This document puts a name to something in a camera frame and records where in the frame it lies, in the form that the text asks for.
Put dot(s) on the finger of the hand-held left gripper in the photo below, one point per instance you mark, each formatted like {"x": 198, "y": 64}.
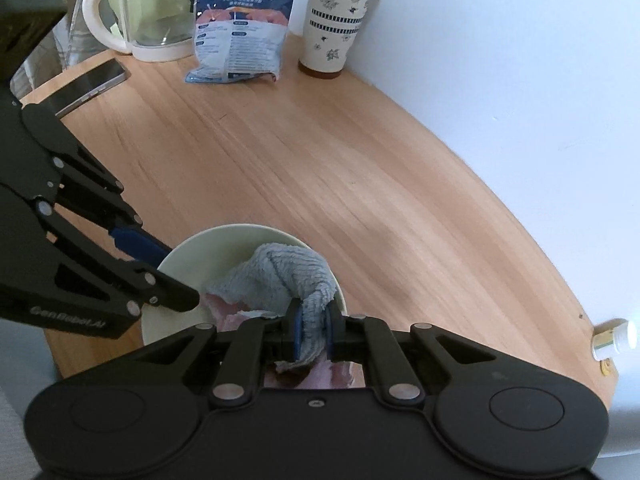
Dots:
{"x": 142, "y": 244}
{"x": 160, "y": 287}

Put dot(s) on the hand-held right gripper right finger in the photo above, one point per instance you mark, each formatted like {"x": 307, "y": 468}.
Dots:
{"x": 330, "y": 334}

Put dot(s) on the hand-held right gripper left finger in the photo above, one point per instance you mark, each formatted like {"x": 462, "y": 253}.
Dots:
{"x": 296, "y": 334}

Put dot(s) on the cream ceramic bowl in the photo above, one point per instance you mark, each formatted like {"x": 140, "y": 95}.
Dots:
{"x": 180, "y": 265}

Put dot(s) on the pink and grey cloth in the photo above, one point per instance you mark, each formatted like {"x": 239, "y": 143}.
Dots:
{"x": 290, "y": 267}

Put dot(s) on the grey patterned curtain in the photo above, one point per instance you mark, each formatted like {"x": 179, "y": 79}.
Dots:
{"x": 65, "y": 45}

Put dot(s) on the black smartphone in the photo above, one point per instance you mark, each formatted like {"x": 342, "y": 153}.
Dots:
{"x": 92, "y": 85}

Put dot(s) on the blue and white plastic packet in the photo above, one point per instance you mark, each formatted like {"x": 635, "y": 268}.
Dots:
{"x": 240, "y": 30}

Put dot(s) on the small white-capped bottle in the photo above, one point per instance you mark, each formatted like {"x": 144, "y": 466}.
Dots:
{"x": 612, "y": 339}

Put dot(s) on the patterned cup with red lid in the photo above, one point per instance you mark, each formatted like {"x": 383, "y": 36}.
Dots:
{"x": 335, "y": 20}

